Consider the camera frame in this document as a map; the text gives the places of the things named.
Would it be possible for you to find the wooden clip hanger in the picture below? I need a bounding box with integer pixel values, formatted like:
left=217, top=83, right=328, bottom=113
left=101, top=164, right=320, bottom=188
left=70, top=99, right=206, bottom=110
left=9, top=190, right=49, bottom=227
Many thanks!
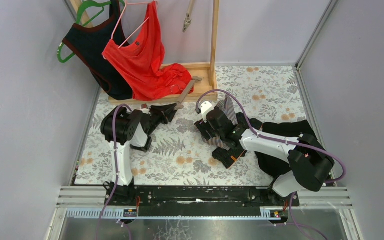
left=174, top=76, right=203, bottom=111

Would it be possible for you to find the grey striped underwear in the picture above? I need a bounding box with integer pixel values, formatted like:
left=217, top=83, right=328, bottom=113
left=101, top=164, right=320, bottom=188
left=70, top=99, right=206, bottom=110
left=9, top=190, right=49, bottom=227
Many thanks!
left=195, top=96, right=246, bottom=150

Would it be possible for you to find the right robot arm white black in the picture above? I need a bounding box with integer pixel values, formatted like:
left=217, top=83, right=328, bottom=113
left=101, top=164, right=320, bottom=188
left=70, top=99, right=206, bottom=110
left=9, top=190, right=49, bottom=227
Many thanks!
left=194, top=107, right=335, bottom=198

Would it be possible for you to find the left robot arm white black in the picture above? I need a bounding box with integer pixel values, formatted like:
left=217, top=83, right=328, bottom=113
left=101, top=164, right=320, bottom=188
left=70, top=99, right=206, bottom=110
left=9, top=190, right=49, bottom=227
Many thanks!
left=100, top=103, right=178, bottom=187

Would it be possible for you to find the black underwear orange trim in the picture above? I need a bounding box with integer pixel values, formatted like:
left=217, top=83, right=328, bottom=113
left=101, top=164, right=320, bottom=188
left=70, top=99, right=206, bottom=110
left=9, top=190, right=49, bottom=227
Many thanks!
left=212, top=112, right=264, bottom=169

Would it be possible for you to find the green plastic hanger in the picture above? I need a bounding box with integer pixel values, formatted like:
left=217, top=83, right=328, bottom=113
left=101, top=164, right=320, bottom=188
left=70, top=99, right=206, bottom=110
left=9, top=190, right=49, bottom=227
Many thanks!
left=56, top=0, right=125, bottom=69

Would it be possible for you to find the floral patterned table mat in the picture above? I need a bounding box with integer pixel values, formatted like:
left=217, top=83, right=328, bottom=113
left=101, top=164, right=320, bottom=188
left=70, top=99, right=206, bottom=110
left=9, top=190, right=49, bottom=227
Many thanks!
left=74, top=66, right=307, bottom=186

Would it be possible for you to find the wooden clothes rack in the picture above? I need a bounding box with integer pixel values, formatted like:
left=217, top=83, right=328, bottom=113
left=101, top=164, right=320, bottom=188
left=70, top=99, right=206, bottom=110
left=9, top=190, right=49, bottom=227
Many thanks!
left=69, top=0, right=221, bottom=106

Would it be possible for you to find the black floral garment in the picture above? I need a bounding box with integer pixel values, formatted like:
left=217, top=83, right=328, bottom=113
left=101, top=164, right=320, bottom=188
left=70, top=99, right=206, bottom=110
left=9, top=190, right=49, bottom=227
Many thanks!
left=255, top=120, right=335, bottom=194

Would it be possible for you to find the dark tank top red trim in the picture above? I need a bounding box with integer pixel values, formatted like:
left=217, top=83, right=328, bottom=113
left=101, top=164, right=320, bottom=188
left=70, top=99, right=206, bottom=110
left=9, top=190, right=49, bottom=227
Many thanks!
left=62, top=0, right=133, bottom=101

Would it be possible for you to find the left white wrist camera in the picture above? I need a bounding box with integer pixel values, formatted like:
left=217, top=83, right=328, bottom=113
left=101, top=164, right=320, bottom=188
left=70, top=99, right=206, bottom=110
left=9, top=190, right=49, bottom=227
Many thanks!
left=140, top=104, right=149, bottom=110

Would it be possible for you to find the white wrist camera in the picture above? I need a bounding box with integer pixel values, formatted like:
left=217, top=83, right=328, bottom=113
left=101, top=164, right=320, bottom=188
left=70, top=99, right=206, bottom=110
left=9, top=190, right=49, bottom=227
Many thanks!
left=140, top=104, right=149, bottom=110
left=196, top=101, right=215, bottom=123

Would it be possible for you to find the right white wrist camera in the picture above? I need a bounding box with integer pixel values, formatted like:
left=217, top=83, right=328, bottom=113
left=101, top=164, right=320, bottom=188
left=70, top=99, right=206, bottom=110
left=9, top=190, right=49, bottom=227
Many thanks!
left=196, top=101, right=215, bottom=123

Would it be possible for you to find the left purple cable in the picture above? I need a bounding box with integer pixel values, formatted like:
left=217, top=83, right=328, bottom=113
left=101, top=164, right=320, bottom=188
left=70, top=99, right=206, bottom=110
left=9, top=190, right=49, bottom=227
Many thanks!
left=94, top=103, right=134, bottom=240

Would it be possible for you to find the purple cable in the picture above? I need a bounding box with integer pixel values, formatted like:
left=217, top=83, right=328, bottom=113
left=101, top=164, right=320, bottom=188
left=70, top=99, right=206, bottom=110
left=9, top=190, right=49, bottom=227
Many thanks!
left=195, top=89, right=348, bottom=240
left=94, top=103, right=134, bottom=240

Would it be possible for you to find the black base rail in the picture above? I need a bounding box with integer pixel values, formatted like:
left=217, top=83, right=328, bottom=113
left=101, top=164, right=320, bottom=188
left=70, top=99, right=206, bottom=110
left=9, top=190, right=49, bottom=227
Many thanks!
left=103, top=182, right=300, bottom=218

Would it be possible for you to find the pink wire hanger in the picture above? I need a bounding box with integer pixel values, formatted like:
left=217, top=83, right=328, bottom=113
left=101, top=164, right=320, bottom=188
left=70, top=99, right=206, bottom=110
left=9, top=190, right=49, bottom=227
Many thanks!
left=111, top=0, right=162, bottom=49

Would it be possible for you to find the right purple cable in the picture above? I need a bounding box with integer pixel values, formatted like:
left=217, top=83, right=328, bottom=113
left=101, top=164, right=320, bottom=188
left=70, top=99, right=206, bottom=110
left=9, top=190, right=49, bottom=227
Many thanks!
left=195, top=89, right=348, bottom=240

